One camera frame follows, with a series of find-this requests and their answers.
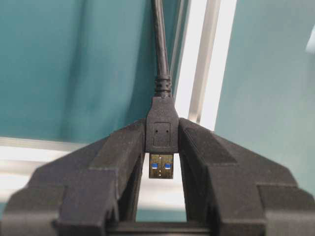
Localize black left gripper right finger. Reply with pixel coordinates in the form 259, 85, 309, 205
179, 118, 315, 236

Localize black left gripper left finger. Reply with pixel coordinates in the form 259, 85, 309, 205
1, 119, 145, 236

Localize black USB cable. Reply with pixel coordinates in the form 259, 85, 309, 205
145, 0, 179, 179

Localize aluminium extrusion frame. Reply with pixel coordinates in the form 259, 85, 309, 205
0, 0, 237, 221

